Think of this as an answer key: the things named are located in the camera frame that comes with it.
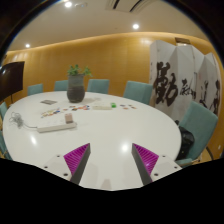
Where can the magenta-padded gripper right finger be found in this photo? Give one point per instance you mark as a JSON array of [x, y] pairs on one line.
[[148, 159]]

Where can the black bag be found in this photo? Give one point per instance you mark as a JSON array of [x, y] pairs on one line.
[[185, 141]]

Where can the small green item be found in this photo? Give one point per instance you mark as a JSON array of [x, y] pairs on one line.
[[113, 105]]

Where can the ceiling air conditioner vent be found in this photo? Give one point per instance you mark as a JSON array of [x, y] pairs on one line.
[[130, 5]]

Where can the black television screen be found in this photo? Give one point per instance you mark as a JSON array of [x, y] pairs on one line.
[[11, 80]]

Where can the colourful small cards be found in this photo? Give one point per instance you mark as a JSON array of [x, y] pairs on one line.
[[80, 107], [50, 112], [128, 107]]

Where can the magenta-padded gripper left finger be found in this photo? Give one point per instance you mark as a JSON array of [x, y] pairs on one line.
[[75, 159]]

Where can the white flat box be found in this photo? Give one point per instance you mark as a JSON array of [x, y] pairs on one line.
[[101, 106]]

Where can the white power strip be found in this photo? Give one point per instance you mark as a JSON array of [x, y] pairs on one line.
[[53, 127]]

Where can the white calligraphy folding screen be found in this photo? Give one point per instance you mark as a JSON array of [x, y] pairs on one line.
[[180, 66]]

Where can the teal chairs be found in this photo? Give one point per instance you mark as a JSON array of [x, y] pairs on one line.
[[200, 126]]

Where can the potted plant in dark vase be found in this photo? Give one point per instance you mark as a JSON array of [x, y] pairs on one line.
[[76, 90]]

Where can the round ceiling lights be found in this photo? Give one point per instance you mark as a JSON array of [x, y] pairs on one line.
[[68, 4]]

